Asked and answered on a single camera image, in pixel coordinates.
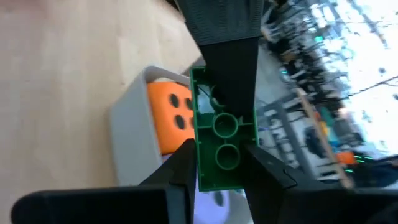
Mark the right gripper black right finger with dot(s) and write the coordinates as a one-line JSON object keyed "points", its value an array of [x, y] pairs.
{"points": [[273, 199]]}

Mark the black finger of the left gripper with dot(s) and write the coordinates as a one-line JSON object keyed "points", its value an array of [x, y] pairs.
{"points": [[231, 68]]}

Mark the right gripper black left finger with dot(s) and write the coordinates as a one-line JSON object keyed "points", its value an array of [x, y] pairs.
{"points": [[174, 193]]}

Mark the purple foam die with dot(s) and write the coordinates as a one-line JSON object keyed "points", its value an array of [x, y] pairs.
{"points": [[208, 205]]}

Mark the green hollow-underside brick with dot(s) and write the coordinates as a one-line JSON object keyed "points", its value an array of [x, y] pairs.
{"points": [[208, 168]]}

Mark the orange foam die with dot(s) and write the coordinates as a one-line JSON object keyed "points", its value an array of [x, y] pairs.
{"points": [[164, 124]]}

